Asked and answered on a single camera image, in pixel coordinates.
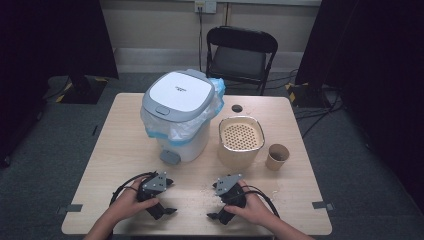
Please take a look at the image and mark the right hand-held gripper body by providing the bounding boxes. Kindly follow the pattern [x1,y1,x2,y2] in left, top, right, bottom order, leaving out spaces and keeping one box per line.
[206,172,248,226]

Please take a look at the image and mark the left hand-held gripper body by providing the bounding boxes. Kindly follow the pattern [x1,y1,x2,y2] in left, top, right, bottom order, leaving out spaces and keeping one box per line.
[136,171,178,221]

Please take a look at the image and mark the brown paper cup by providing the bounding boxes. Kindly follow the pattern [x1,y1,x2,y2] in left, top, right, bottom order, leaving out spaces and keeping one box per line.
[265,143,291,172]

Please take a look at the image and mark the white pedal trash can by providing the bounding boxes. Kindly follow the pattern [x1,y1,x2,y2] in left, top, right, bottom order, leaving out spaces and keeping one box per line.
[142,68,216,166]

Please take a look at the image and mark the person's left hand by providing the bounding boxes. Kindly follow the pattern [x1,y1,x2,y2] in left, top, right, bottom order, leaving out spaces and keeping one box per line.
[110,176,161,223]

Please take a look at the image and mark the person's right hand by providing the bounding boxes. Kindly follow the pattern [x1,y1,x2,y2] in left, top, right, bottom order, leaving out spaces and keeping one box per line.
[224,179,272,227]

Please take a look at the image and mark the scattered crumbs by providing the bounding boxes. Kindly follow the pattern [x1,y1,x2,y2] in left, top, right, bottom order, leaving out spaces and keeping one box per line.
[199,187,223,206]

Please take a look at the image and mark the beige bucket with strainer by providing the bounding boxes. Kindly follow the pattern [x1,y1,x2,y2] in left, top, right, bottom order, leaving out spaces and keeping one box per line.
[217,115,266,170]

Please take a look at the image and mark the white plastic trash bag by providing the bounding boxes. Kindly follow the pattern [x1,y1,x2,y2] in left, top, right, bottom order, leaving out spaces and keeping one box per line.
[139,77,227,148]

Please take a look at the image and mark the black stand base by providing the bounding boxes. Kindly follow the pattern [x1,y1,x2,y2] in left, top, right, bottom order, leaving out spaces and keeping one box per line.
[54,75,110,105]
[284,81,327,109]

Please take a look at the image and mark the black folding chair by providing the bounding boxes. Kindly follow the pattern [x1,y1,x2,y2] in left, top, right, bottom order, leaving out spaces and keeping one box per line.
[205,25,279,97]

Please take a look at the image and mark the black curtain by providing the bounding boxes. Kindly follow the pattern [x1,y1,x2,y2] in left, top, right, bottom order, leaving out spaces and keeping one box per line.
[0,0,120,169]
[294,0,424,204]

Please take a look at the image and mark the left hand-held gripper black cable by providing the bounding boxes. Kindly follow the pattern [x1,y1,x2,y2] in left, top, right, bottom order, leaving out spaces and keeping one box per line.
[109,171,158,206]

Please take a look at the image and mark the black floor cables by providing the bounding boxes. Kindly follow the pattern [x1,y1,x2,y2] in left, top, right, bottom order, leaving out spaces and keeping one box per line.
[266,68,345,139]

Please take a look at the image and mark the black wall power cable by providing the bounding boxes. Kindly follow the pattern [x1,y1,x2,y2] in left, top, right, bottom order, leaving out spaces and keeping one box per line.
[198,6,204,72]

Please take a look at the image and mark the white wall socket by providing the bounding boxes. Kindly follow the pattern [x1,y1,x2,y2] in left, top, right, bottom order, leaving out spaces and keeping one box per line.
[194,0,218,15]

